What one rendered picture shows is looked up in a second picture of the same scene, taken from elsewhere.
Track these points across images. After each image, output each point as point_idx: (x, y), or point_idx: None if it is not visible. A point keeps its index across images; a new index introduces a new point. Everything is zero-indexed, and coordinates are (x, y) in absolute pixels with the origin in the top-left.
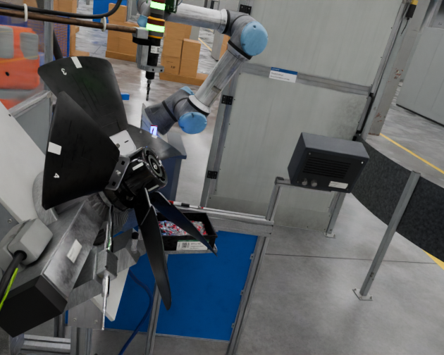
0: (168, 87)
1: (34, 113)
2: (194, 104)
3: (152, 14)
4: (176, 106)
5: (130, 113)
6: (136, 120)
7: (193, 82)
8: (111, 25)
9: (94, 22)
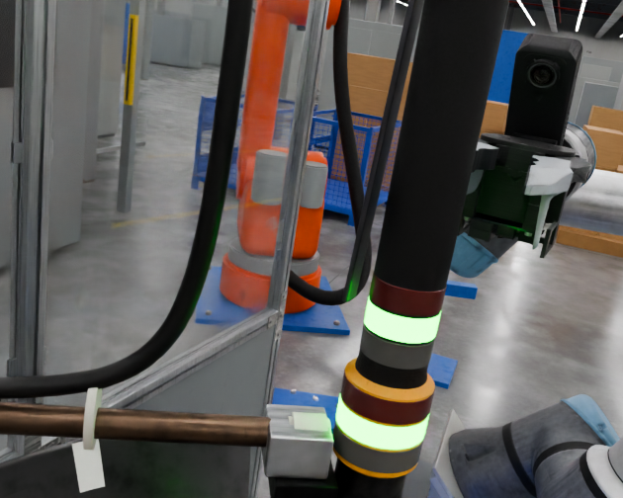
0: (571, 262)
1: (226, 365)
2: (604, 492)
3: (365, 362)
4: (543, 466)
5: (481, 314)
6: (489, 332)
7: None
8: (129, 420)
9: (40, 416)
